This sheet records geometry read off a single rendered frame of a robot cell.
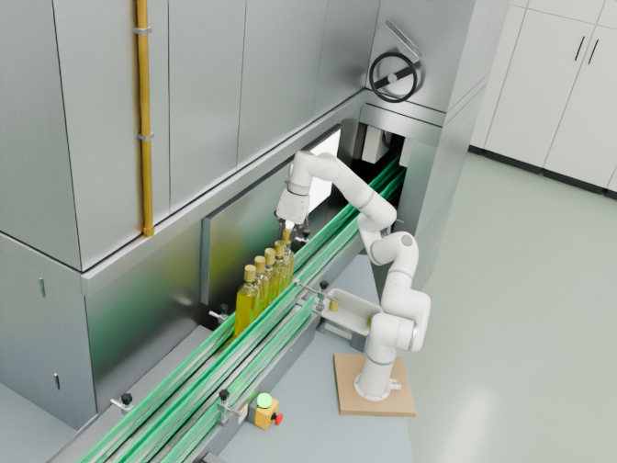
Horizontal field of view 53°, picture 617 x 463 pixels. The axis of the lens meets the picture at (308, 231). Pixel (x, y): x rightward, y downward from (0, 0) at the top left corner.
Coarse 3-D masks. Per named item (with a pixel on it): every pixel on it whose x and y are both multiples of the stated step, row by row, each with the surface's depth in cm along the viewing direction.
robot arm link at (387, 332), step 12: (372, 324) 194; (384, 324) 192; (396, 324) 192; (408, 324) 193; (372, 336) 194; (384, 336) 192; (396, 336) 191; (408, 336) 191; (372, 348) 197; (384, 348) 196; (372, 360) 199; (384, 360) 198
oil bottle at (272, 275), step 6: (264, 270) 206; (270, 270) 206; (276, 270) 208; (270, 276) 205; (276, 276) 209; (270, 282) 206; (276, 282) 211; (270, 288) 208; (270, 294) 210; (270, 300) 212
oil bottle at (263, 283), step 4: (264, 276) 204; (256, 280) 201; (260, 280) 201; (264, 280) 203; (268, 280) 205; (256, 284) 201; (260, 284) 201; (264, 284) 203; (268, 284) 206; (260, 288) 201; (264, 288) 204; (260, 292) 202; (264, 292) 205; (260, 296) 203; (264, 296) 206; (260, 300) 204; (264, 300) 208; (260, 304) 206; (264, 304) 209; (260, 308) 207; (264, 308) 210; (260, 312) 208
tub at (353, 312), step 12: (336, 288) 242; (324, 300) 236; (348, 300) 241; (360, 300) 239; (324, 312) 239; (336, 312) 241; (348, 312) 242; (360, 312) 241; (372, 312) 238; (348, 324) 226; (360, 324) 237
